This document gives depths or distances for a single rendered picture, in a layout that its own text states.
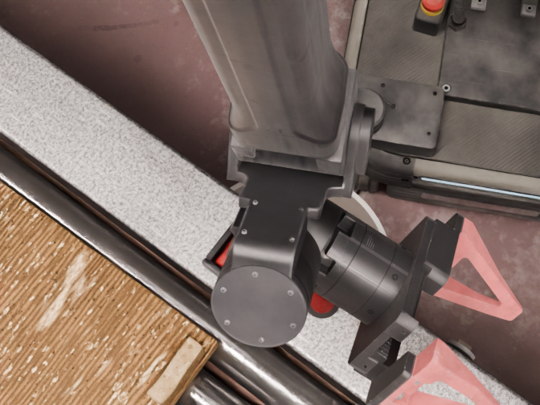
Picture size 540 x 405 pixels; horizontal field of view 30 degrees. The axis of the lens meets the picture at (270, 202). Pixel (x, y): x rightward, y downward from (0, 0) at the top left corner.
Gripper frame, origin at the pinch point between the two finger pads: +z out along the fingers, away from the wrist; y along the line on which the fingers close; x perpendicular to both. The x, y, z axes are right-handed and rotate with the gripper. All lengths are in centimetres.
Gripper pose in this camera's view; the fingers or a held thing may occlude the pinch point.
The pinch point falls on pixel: (499, 357)
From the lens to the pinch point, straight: 71.0
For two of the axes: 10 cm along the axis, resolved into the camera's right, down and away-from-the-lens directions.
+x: 4.6, -5.8, -6.7
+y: -2.9, 6.1, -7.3
